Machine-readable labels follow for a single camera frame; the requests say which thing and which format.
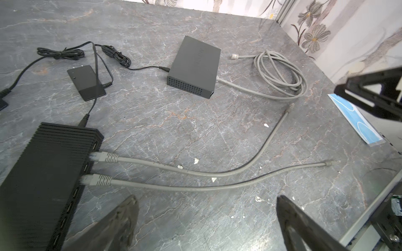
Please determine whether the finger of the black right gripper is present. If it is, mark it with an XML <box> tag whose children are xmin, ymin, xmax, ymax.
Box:
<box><xmin>334</xmin><ymin>67</ymin><xmax>402</xmax><ymax>122</ymax></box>

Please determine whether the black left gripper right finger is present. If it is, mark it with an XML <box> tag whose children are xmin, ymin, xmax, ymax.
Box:
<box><xmin>276</xmin><ymin>195</ymin><xmax>347</xmax><ymax>251</ymax></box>

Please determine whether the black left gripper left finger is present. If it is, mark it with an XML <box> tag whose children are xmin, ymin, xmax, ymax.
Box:
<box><xmin>64</xmin><ymin>195</ymin><xmax>139</xmax><ymax>251</ymax></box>

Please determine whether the grey ethernet cable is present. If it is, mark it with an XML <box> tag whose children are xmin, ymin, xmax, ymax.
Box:
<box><xmin>216</xmin><ymin>50</ymin><xmax>309</xmax><ymax>101</ymax></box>
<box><xmin>81</xmin><ymin>159</ymin><xmax>341</xmax><ymax>192</ymax></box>
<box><xmin>89</xmin><ymin>102</ymin><xmax>296</xmax><ymax>178</ymax></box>

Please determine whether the black ribbed network switch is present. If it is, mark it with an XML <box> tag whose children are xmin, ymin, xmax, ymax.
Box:
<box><xmin>1</xmin><ymin>122</ymin><xmax>104</xmax><ymax>251</ymax></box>

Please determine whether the small black adapter with cable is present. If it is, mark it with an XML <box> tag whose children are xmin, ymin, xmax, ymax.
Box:
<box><xmin>67</xmin><ymin>44</ymin><xmax>170</xmax><ymax>101</ymax></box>

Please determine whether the dark grey switch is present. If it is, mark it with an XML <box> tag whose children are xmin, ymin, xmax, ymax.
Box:
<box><xmin>167</xmin><ymin>36</ymin><xmax>221</xmax><ymax>99</ymax></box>

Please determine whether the black power adapter with cable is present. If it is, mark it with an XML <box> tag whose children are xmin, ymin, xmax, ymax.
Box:
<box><xmin>0</xmin><ymin>40</ymin><xmax>99</xmax><ymax>128</ymax></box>

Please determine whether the blue face mask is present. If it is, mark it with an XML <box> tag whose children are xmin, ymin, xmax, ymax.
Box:
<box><xmin>328</xmin><ymin>94</ymin><xmax>385</xmax><ymax>146</ymax></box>

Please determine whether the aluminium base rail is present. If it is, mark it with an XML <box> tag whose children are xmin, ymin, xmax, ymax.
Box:
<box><xmin>339</xmin><ymin>172</ymin><xmax>402</xmax><ymax>251</ymax></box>

